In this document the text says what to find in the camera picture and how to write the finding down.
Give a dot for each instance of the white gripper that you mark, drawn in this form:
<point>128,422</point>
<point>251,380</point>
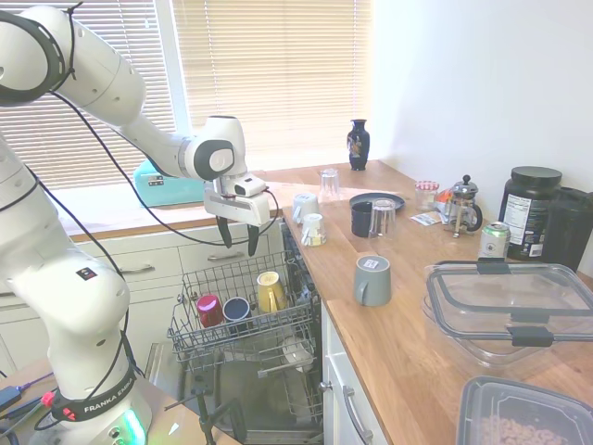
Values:
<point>236,208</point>

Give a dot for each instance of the yellow mug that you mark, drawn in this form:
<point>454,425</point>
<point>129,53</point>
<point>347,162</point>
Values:
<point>269,293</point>

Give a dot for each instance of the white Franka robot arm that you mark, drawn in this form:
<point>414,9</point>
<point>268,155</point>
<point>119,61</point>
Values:
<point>92,83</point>

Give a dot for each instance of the navy blue mug white rim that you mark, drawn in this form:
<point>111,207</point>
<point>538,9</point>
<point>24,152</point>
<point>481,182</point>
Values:
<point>236,309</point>

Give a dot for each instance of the plain white mug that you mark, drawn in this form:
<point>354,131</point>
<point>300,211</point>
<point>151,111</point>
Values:
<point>306,206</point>

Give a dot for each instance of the white mug with print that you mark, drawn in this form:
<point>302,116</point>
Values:
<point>315,231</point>

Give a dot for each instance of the red mug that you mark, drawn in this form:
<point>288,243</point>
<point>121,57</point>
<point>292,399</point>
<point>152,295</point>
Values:
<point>208,309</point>

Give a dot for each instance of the dark navy mug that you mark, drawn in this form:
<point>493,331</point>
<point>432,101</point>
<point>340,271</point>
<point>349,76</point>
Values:
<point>360,220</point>

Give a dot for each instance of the grey mug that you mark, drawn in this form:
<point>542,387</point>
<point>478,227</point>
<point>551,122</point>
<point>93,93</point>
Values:
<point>373,283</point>

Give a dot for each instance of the open dishwasher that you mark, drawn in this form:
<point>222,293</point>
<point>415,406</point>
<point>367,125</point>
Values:
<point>250,394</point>

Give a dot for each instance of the white counter cabinet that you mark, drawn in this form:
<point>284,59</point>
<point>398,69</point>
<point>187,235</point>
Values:
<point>336,417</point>

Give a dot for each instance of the teal bread box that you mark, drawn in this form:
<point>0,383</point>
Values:
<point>155,190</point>

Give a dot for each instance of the clear drinking glass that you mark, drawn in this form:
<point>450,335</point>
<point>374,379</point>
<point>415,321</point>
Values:
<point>330,185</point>
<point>382,220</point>

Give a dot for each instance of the white bowl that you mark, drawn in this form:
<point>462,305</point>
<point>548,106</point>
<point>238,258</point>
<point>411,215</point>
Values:
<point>294,352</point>

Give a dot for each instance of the dark blue painted vase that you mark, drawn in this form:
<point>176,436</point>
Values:
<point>358,146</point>

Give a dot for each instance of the narrow window blind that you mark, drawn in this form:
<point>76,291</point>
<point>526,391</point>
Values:
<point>278,79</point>

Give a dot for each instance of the dark blue plate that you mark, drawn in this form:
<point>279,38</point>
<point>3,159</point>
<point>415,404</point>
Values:
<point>398,201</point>

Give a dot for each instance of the silver cabinet knob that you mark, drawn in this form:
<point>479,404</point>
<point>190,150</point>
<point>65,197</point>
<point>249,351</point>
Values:
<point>325,386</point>

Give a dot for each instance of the small paper sachet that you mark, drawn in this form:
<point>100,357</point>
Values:
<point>424,219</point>

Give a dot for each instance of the wide window blind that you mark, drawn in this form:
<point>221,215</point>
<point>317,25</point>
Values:
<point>148,69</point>

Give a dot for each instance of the glass jar red checked lid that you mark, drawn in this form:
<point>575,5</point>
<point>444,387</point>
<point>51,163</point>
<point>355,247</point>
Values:
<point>426,194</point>

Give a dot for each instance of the orange snack packet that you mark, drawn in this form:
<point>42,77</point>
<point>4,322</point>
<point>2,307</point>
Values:
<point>444,199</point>

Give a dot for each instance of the glass French press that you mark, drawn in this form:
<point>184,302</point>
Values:
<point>463,204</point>

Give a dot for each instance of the white and green can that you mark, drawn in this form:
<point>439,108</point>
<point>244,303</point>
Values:
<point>494,241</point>

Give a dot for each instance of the clear storage box grey clips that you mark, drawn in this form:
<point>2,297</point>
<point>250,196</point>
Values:
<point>500,296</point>

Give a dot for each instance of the black protein powder tub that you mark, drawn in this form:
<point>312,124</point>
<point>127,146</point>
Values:
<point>528,208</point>

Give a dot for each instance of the grey plastic food container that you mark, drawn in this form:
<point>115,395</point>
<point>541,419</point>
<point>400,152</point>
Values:
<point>519,412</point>

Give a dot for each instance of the black plastic container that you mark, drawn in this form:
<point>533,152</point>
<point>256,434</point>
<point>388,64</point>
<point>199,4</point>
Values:
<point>570,227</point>

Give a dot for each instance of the black camera clamp stand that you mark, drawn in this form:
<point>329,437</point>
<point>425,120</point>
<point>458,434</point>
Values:
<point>204,417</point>

